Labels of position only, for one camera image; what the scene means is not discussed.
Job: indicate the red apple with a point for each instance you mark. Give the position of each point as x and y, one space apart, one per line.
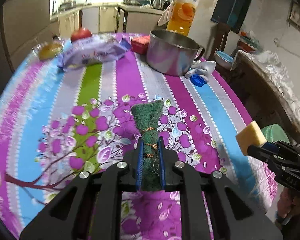
81 35

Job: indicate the kitchen counter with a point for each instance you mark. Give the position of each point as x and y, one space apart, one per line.
95 17

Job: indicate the yellow sponge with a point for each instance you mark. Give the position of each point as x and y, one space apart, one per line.
251 135

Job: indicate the orange juice bottle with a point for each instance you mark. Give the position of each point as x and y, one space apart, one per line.
182 12

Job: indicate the purple wet wipes pack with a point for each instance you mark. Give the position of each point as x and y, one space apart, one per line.
95 52

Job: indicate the dark window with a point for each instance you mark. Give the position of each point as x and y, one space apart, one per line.
235 5

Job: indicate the dark wooden chair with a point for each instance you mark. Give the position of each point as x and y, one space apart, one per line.
220 42

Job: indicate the green scouring pad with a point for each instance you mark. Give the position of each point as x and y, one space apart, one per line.
150 120

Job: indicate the hanging white plastic bag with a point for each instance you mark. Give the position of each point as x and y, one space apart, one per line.
165 17

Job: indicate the colourful plastic containers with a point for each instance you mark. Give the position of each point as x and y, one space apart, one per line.
248 41

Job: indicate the red box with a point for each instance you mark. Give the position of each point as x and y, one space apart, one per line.
140 45

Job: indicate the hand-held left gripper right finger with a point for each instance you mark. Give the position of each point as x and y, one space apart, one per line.
162 165

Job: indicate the green trash bin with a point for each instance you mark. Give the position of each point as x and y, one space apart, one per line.
275 132

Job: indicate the blue bottle cap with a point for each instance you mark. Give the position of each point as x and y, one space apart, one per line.
197 80

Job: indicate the white plastic table cover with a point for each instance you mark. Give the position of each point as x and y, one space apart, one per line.
277 70

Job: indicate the blue basin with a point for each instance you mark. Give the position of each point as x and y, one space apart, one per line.
223 58

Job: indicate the person's right hand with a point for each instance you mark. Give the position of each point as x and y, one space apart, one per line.
287 207

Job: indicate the white glove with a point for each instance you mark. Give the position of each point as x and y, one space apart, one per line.
202 70

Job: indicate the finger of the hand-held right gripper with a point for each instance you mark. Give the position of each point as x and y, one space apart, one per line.
282 148
258 152

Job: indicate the steel kettle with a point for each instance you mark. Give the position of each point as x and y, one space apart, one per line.
160 2

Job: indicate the wooden side table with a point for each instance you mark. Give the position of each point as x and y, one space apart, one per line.
272 100

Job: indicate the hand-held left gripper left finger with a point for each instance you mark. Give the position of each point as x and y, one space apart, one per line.
139 165

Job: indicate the steel pot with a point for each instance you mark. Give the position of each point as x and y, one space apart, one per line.
170 55

